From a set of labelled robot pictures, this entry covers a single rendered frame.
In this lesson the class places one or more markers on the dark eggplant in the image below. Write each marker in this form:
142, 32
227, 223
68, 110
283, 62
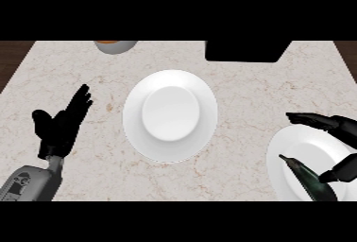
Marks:
311, 182

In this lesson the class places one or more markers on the grey bowl with orange contents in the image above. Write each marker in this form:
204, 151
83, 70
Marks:
115, 46

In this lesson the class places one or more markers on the large white plate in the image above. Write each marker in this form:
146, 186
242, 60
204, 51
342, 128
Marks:
170, 115

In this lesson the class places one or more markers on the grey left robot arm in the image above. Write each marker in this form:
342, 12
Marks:
32, 182

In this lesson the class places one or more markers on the black appliance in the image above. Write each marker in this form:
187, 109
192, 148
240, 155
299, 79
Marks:
246, 50

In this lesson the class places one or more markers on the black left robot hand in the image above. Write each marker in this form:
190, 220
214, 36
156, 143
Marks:
62, 126

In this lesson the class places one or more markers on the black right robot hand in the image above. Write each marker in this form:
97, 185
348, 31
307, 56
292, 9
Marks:
341, 126

